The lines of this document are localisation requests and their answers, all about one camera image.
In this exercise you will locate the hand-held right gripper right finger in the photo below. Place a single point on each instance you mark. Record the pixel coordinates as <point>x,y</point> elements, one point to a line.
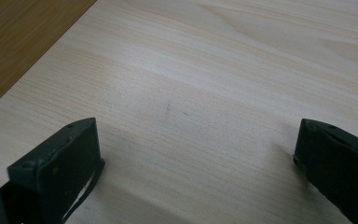
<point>338,168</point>

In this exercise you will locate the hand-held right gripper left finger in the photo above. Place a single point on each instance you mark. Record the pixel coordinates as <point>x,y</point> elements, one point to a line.
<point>62,165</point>

